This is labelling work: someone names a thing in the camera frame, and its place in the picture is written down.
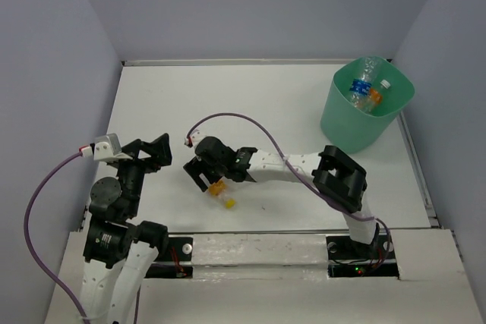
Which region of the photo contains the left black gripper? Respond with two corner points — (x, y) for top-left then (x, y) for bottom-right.
(113, 131), (172, 215)

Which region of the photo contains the yellow cap orange label bottle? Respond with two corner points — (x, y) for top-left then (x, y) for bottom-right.
(208, 180), (236, 209)

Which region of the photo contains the blue label clear bottle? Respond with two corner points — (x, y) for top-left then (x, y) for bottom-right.
(346, 56), (383, 109)

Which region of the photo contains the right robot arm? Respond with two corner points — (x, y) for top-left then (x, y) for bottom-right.
(184, 134), (380, 258)

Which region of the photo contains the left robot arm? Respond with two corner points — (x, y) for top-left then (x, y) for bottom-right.
(80, 134), (172, 323)

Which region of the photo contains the green plastic bin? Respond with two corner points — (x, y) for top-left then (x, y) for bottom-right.
(320, 57), (415, 153)

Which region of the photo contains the white foam strip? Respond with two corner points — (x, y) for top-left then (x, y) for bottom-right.
(191, 233), (329, 281)

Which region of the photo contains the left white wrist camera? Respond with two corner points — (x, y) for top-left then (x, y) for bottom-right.
(93, 134), (131, 162)

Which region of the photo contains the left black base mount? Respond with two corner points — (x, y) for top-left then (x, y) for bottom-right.
(145, 235), (194, 279)

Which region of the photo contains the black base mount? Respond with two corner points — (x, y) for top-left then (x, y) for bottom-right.
(326, 234), (399, 278)
(145, 235), (194, 279)

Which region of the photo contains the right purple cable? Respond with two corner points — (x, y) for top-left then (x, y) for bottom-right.
(186, 112), (393, 268)

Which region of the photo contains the purple cable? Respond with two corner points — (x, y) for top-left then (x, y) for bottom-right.
(186, 112), (393, 268)
(24, 146), (94, 321)

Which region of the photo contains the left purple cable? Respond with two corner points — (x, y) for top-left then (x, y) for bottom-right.
(24, 146), (94, 321)

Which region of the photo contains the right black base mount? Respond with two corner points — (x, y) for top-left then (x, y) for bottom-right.
(326, 234), (399, 278)

